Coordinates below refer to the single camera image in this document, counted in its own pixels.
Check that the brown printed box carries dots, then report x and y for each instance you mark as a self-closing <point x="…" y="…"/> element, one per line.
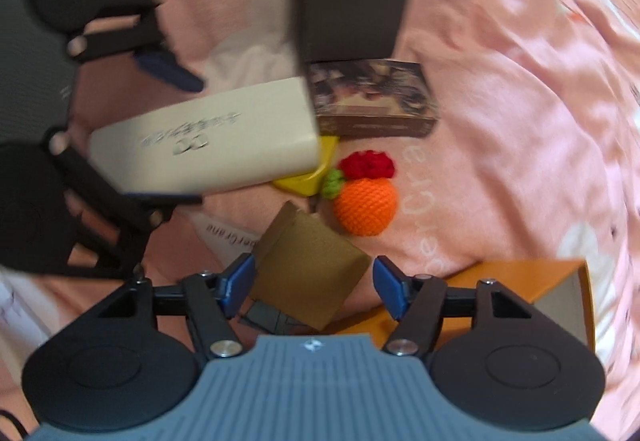
<point x="370" y="96"/>

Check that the orange cardboard box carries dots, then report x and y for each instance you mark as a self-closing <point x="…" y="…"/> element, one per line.
<point x="500" y="283"/>

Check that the white rectangular box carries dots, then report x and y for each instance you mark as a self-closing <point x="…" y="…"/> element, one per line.
<point x="210" y="136"/>

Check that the pink printed blanket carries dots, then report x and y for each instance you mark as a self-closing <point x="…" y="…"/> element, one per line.
<point x="500" y="121"/>

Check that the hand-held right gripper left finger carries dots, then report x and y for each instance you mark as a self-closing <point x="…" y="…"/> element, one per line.
<point x="239" y="283"/>

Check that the red crochet flower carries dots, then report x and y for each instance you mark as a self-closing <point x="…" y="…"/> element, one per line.
<point x="367" y="165"/>

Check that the yellow plastic piece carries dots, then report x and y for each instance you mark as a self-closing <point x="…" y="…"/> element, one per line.
<point x="310" y="178"/>

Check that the brown cardboard piece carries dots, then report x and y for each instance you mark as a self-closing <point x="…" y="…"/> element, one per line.
<point x="307" y="266"/>

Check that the dark grey square box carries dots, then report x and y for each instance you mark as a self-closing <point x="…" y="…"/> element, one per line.
<point x="350" y="11"/>

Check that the orange crochet ball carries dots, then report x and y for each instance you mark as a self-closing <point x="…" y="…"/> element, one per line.
<point x="365" y="206"/>

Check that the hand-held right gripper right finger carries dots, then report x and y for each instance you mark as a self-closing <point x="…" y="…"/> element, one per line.
<point x="389" y="288"/>

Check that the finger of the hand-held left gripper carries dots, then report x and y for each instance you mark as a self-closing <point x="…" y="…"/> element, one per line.
<point x="145" y="208"/>
<point x="167" y="68"/>

